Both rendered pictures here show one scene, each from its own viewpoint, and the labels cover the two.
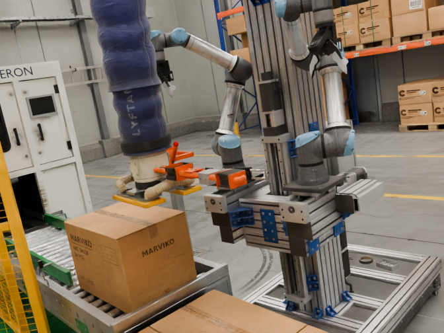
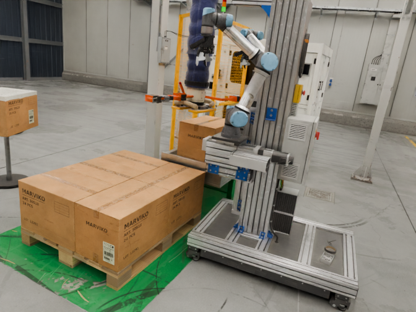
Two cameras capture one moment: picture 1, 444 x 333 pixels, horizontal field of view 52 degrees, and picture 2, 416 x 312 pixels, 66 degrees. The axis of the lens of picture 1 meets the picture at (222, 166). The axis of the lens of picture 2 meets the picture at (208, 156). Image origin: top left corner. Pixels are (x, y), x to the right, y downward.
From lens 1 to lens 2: 2.65 m
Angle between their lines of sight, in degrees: 63
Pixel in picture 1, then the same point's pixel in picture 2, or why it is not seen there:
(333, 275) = (256, 213)
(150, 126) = (189, 73)
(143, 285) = (184, 148)
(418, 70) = not seen: outside the picture
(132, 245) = (184, 128)
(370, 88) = not seen: outside the picture
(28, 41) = not seen: outside the picture
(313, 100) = (278, 93)
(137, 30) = (195, 26)
